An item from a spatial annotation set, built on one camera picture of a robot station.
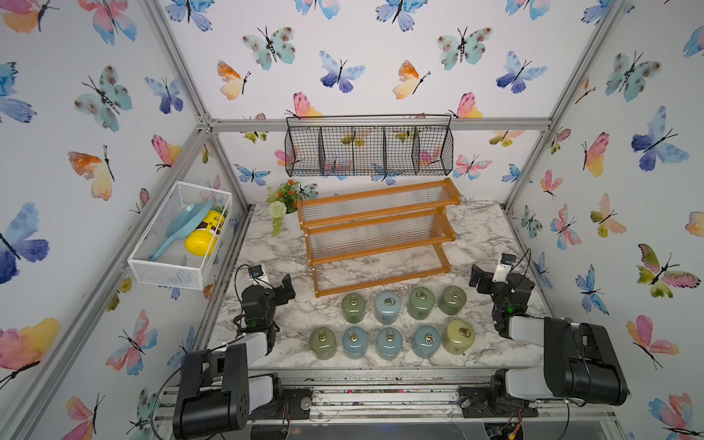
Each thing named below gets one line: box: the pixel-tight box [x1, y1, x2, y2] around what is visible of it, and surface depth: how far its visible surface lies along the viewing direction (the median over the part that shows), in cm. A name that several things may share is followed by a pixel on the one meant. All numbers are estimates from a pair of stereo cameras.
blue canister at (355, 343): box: [341, 326, 369, 361], surface depth 80 cm
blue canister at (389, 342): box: [375, 326, 404, 361], surface depth 80 cm
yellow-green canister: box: [441, 319, 476, 355], surface depth 79 cm
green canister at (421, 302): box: [407, 286, 436, 320], surface depth 87 cm
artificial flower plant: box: [266, 178, 304, 215], surface depth 106 cm
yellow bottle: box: [185, 205, 229, 257], surface depth 71 cm
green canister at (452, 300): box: [438, 285, 467, 316], surface depth 90 cm
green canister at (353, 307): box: [341, 292, 366, 324], surface depth 86 cm
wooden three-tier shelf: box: [297, 178, 462, 298], surface depth 101 cm
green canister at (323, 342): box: [308, 326, 337, 361], surface depth 80 cm
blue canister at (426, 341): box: [413, 324, 442, 360], surface depth 80 cm
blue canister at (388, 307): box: [374, 290, 402, 326], surface depth 86 cm
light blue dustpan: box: [148, 198, 215, 263], surface depth 70 cm
